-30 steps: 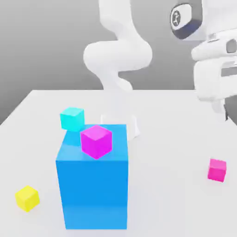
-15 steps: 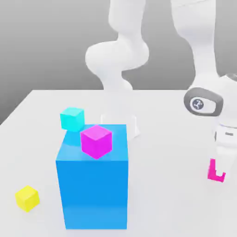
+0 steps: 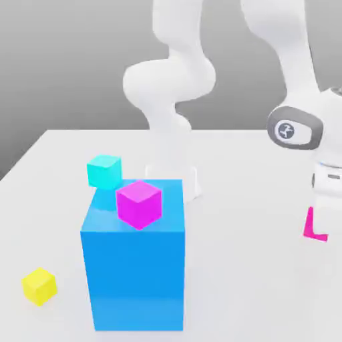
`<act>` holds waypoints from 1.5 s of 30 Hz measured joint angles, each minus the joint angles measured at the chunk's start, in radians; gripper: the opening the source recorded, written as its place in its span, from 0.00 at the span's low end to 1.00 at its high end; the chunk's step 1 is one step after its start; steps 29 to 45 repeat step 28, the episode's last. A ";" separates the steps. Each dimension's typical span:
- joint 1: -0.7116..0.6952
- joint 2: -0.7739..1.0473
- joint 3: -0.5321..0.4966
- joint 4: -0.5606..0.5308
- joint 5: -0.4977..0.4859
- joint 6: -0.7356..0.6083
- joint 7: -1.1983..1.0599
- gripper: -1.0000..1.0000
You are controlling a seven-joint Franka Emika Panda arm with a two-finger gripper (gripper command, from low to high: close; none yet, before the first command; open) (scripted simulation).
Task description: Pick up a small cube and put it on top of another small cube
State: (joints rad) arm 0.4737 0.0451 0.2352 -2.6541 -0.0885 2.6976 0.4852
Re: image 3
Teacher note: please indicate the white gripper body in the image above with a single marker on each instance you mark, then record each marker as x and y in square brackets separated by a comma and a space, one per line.
[324, 184]

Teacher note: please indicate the small pink cube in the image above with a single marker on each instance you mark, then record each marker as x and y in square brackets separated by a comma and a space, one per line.
[308, 227]

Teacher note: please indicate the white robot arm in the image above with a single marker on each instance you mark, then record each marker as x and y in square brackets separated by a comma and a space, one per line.
[171, 80]

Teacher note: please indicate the small magenta cube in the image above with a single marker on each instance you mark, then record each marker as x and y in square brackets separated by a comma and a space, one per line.
[139, 205]

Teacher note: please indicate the small cyan cube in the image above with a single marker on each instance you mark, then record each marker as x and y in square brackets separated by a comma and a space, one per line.
[103, 173]

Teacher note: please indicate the small yellow cube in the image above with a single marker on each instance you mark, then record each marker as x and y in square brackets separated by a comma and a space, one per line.
[38, 287]

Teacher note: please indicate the large blue box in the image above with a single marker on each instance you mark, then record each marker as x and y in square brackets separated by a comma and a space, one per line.
[133, 275]

